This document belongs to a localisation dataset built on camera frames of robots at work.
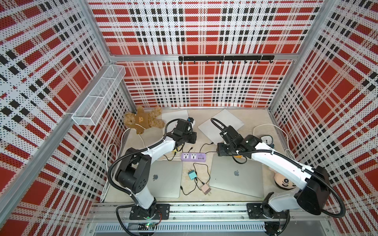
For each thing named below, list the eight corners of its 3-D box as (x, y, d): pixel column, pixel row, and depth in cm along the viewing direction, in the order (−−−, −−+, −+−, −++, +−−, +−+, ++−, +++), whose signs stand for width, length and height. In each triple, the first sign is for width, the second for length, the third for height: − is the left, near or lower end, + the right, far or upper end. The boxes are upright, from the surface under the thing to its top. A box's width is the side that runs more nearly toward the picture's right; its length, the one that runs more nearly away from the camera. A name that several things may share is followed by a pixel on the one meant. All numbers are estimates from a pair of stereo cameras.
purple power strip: (181, 162, 94) (180, 159, 91) (181, 155, 97) (181, 152, 94) (205, 162, 94) (206, 159, 91) (205, 155, 97) (205, 152, 94)
